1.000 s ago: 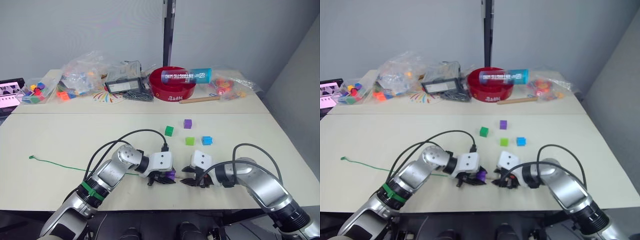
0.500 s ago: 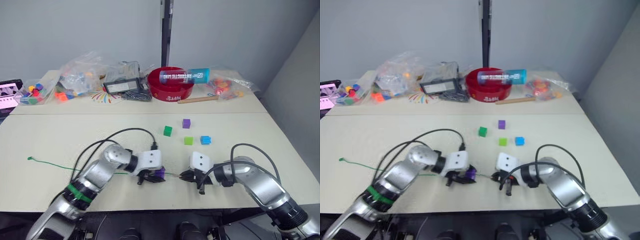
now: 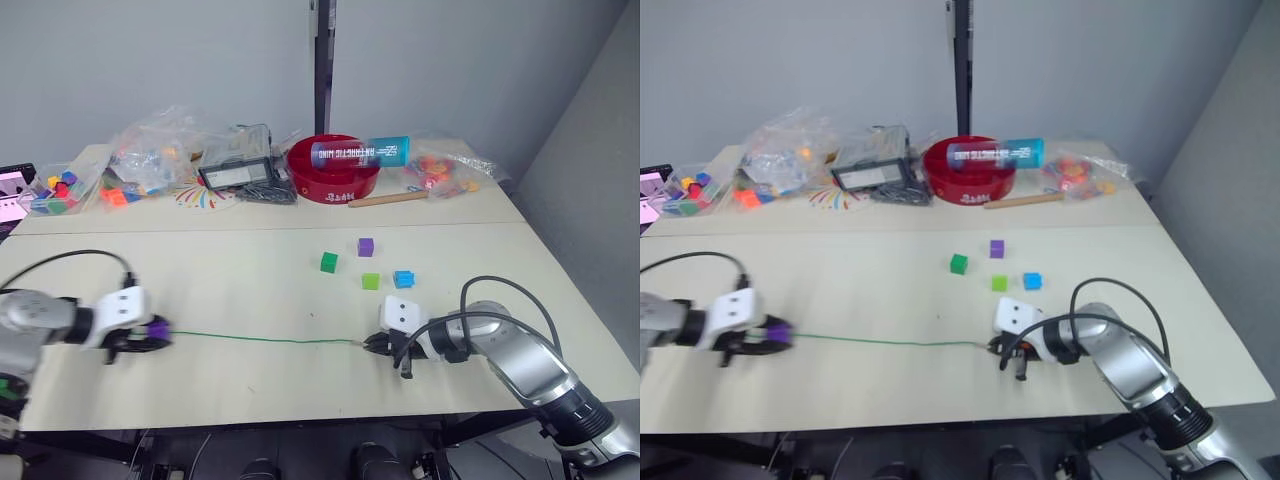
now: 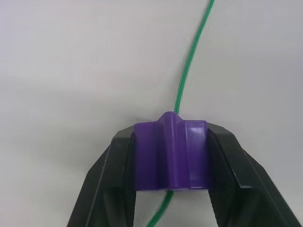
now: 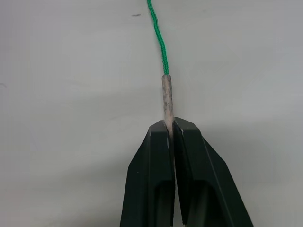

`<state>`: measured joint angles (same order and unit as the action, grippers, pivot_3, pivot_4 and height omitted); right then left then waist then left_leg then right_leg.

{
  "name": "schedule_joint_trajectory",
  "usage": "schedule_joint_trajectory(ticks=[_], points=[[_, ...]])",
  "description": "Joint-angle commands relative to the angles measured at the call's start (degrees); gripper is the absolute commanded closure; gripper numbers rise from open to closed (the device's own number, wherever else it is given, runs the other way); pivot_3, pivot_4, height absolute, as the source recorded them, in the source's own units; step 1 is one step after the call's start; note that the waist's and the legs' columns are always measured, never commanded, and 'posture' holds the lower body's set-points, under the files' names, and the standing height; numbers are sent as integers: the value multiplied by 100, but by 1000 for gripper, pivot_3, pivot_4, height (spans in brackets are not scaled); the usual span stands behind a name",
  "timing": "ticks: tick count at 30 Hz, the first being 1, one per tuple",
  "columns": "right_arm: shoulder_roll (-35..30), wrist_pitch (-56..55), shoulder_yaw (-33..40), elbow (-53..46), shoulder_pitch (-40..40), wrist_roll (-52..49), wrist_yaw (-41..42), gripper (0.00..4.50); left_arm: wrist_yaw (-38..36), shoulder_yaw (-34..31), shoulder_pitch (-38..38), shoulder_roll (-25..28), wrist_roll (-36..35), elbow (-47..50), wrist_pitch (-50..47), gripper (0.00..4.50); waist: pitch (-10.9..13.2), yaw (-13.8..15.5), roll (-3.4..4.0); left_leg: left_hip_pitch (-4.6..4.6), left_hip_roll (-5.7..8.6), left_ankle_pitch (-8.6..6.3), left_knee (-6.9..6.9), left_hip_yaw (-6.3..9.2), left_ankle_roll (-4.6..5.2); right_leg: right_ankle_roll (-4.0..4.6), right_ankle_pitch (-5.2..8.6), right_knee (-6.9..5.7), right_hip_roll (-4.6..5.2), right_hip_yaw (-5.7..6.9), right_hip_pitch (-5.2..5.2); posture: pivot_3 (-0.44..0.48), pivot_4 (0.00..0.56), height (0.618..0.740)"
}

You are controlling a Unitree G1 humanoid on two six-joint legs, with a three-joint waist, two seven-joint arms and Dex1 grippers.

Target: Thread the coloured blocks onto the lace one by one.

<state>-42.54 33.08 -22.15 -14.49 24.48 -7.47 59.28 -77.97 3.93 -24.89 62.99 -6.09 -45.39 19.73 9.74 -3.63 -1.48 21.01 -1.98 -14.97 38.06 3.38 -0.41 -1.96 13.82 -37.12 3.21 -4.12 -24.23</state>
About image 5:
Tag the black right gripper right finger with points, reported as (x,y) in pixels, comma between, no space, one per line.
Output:
(203,175)

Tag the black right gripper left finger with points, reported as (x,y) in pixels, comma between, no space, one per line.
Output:
(146,170)

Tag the green lace with wooden tip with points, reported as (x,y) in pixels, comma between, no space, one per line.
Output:
(167,99)

